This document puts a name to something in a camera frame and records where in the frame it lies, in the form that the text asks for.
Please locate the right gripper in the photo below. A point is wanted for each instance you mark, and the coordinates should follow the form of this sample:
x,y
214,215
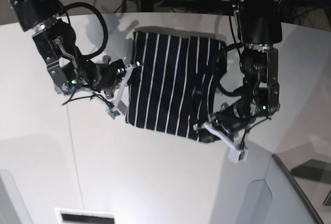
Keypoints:
x,y
104,77

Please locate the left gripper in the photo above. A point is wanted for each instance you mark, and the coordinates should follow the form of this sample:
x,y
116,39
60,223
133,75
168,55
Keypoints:
x,y
231,119

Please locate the navy white striped t-shirt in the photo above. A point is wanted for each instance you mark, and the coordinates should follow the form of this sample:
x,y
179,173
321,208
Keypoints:
x,y
174,89

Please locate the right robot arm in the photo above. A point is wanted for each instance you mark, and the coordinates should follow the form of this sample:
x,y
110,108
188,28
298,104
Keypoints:
x,y
55,41

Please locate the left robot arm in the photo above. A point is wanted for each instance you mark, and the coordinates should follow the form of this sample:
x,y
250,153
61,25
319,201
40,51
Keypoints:
x,y
258,28

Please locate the grey monitor edge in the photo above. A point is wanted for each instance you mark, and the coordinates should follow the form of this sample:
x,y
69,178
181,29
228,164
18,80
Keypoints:
x,y
299,192

